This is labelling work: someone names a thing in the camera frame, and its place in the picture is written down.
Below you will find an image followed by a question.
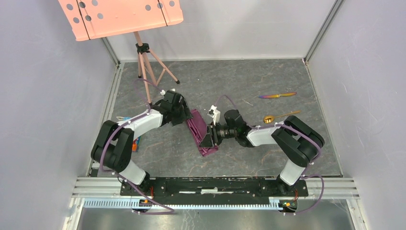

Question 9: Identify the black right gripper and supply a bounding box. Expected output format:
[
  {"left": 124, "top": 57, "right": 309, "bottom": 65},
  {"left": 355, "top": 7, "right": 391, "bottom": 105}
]
[{"left": 199, "top": 121, "right": 237, "bottom": 148}]

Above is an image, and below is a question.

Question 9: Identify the magenta satin napkin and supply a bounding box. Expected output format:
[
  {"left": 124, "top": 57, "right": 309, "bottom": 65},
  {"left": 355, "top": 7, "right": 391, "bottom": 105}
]
[{"left": 186, "top": 109, "right": 218, "bottom": 157}]

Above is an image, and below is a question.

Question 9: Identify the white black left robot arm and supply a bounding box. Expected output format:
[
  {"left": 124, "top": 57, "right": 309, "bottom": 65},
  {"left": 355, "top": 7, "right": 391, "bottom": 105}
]
[{"left": 90, "top": 90, "right": 192, "bottom": 195}]

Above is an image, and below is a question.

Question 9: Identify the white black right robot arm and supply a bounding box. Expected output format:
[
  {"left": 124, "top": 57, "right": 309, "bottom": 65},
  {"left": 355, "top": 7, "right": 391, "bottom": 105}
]
[{"left": 198, "top": 107, "right": 325, "bottom": 196}]

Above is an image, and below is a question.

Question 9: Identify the colourful toy block set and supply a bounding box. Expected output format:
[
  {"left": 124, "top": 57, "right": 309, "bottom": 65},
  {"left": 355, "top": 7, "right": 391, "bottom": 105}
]
[{"left": 116, "top": 116, "right": 141, "bottom": 153}]

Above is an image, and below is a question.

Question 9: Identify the gold spoon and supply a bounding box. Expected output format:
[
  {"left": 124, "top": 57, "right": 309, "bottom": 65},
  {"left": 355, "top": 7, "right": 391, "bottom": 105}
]
[{"left": 263, "top": 110, "right": 301, "bottom": 124}]

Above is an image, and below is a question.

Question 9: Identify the iridescent rainbow knife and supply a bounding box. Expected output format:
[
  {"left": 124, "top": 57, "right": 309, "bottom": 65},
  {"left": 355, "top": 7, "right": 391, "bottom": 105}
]
[{"left": 258, "top": 92, "right": 297, "bottom": 99}]

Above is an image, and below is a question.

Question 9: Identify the pink music stand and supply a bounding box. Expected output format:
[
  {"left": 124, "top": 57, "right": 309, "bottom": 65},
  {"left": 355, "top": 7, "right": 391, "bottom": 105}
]
[{"left": 58, "top": 0, "right": 184, "bottom": 104}]

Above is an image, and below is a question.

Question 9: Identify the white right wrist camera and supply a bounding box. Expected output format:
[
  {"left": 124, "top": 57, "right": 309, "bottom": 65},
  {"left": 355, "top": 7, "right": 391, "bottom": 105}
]
[{"left": 207, "top": 105, "right": 221, "bottom": 126}]

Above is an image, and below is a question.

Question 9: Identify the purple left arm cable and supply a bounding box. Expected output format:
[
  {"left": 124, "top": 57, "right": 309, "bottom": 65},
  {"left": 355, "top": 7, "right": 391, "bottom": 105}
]
[{"left": 99, "top": 79, "right": 176, "bottom": 215}]

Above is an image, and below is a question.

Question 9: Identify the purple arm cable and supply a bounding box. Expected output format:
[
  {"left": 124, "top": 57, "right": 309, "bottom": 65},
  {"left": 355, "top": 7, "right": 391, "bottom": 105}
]
[
  {"left": 99, "top": 79, "right": 176, "bottom": 215},
  {"left": 213, "top": 94, "right": 326, "bottom": 215}
]

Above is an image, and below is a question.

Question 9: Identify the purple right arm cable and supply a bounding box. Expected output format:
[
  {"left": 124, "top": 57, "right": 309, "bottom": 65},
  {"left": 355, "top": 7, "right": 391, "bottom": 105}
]
[{"left": 213, "top": 94, "right": 326, "bottom": 215}]

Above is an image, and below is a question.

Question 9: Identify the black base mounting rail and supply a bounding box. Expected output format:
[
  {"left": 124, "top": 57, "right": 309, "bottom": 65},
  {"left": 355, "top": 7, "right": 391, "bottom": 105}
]
[{"left": 139, "top": 176, "right": 309, "bottom": 205}]

